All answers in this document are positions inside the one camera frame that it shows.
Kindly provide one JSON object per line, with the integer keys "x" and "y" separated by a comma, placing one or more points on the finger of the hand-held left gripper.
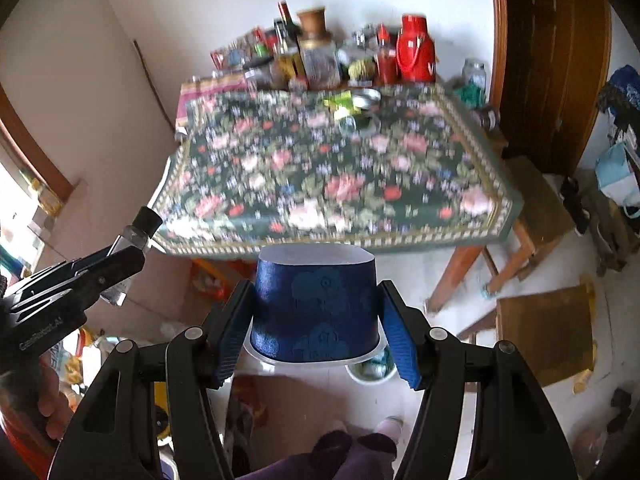
{"x": 70, "y": 262}
{"x": 110, "y": 272}

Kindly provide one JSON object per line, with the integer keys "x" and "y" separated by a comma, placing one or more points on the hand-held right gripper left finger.
{"x": 232, "y": 340}

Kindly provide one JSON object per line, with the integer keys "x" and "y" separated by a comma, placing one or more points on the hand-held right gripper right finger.
{"x": 400, "y": 345}

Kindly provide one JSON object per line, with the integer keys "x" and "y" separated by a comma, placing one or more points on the small black-cap glass bottle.
{"x": 132, "y": 237}

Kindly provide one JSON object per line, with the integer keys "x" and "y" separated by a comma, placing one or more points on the white basin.
{"x": 367, "y": 372}

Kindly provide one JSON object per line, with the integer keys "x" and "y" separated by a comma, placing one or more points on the blue paper cup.
{"x": 310, "y": 305}

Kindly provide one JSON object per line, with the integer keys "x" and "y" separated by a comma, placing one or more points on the person's left hand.
{"x": 52, "y": 400}

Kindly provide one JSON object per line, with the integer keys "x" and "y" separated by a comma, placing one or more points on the red cardboard box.
{"x": 215, "y": 280}

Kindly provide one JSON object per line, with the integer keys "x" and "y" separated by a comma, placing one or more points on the wooden table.
{"x": 450, "y": 280}

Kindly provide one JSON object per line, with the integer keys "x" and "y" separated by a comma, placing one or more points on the pink slipper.
{"x": 390, "y": 427}

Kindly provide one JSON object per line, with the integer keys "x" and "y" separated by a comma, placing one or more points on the yellow plastic container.
{"x": 161, "y": 410}

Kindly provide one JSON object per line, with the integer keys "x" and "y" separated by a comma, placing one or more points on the person's legs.
{"x": 350, "y": 457}

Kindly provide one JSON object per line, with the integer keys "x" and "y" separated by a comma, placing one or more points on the floral tablecloth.
{"x": 300, "y": 170}

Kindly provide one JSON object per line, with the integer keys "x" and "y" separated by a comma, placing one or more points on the pink patterned cloth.
{"x": 200, "y": 92}

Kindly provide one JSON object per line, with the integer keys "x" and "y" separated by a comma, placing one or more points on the dark shoes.
{"x": 572, "y": 202}

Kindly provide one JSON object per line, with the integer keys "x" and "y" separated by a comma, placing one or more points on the small wooden side stool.
{"x": 500, "y": 142}

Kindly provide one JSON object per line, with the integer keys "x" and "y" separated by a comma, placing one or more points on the lying brown jar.
{"x": 490, "y": 117}

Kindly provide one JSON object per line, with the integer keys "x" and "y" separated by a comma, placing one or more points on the black-lid jar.
{"x": 260, "y": 74}

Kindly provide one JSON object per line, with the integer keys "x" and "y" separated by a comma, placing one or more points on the metal lid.
{"x": 367, "y": 97}

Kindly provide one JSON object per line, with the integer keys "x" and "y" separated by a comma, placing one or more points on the green crumpled wrapper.
{"x": 340, "y": 102}

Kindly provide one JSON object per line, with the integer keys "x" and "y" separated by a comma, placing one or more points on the colourful snack packet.
{"x": 235, "y": 50}

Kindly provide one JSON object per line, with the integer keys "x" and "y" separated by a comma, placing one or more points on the green cloth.
{"x": 470, "y": 95}

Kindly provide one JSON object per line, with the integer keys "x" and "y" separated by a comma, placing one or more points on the green-cap bottle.
{"x": 260, "y": 51}

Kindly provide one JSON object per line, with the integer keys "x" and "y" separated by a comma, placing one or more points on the light blue bag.
{"x": 617, "y": 175}

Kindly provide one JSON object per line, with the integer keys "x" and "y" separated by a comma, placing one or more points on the amber liquid bottle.
{"x": 287, "y": 57}

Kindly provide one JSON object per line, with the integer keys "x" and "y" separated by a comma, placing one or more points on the yellow-green spiky ball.
{"x": 362, "y": 67}

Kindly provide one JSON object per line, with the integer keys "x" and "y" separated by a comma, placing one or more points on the empty glass jar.
{"x": 474, "y": 74}

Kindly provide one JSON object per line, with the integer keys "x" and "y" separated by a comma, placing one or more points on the red sauce bottle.
{"x": 386, "y": 60}

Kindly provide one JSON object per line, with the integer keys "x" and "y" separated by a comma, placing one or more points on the large glass jar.
{"x": 320, "y": 62}

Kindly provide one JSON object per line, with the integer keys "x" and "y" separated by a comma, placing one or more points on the red thermos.
{"x": 416, "y": 50}

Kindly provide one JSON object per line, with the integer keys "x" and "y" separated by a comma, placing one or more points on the metal cups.
{"x": 367, "y": 35}

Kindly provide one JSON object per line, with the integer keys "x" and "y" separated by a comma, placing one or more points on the dark wine bottle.
{"x": 286, "y": 15}

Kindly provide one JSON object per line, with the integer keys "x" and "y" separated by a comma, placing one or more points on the dark wooden door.
{"x": 550, "y": 60}

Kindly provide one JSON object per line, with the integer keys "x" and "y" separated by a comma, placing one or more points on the wooden vase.
{"x": 311, "y": 20}

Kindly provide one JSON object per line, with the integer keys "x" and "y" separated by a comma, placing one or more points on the blue cloth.
{"x": 625, "y": 80}

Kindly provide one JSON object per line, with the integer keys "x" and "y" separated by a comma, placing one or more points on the wooden window frame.
{"x": 35, "y": 155}

